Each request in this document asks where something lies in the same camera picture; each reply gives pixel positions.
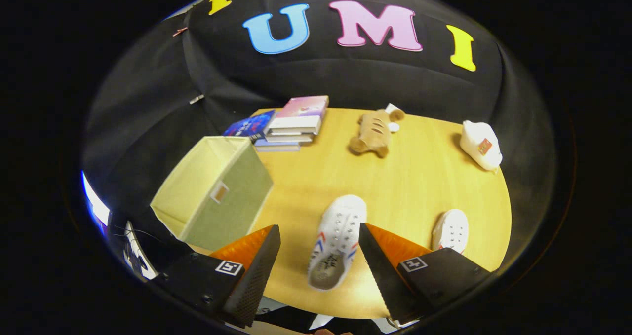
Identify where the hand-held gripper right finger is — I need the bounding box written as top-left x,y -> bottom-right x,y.
358,223 -> 492,326

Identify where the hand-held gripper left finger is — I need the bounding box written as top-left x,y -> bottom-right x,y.
157,224 -> 282,328

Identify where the white striped canvas shoe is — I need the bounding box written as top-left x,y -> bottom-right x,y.
431,208 -> 470,255
307,194 -> 368,291

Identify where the green fabric storage box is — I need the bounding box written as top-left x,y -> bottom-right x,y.
150,136 -> 274,252

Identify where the light blue thin book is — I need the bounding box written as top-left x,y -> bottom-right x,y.
253,139 -> 301,152

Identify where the brown plush toy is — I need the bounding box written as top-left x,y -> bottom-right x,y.
349,103 -> 405,159

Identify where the dark blue book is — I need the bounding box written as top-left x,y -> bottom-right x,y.
223,110 -> 276,141

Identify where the white plush toy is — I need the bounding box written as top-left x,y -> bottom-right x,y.
460,120 -> 503,172

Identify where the bright lit panel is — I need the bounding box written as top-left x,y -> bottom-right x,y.
81,171 -> 111,227

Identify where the pink cover book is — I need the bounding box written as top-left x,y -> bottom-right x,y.
269,95 -> 330,136

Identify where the white device with cables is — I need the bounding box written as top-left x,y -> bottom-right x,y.
122,221 -> 158,280

